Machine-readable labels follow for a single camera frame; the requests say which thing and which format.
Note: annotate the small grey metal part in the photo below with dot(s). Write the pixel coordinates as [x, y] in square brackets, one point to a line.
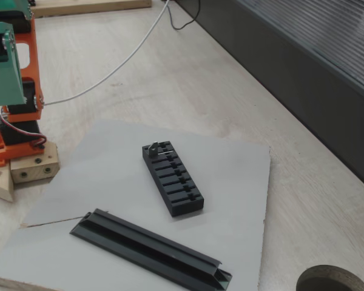
[154, 145]

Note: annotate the black slotted holder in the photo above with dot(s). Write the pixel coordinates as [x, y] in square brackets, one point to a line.
[186, 209]

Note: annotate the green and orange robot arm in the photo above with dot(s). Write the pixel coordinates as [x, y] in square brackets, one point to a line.
[33, 60]

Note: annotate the wooden base block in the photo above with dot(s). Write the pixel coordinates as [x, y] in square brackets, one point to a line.
[31, 169]

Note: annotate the triangular wooden block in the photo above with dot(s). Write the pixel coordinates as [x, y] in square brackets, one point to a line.
[0, 185]

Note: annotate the light wooden plank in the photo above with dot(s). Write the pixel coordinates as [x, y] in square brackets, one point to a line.
[94, 6]

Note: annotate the grey topped plywood board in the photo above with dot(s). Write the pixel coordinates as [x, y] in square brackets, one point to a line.
[109, 169]

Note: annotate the horizontal window blinds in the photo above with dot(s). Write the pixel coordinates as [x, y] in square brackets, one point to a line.
[321, 30]

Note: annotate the black rail profile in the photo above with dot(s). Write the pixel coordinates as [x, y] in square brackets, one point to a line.
[145, 245]

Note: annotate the dark grey window frame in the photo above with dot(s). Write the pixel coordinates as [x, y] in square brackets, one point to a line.
[291, 91]

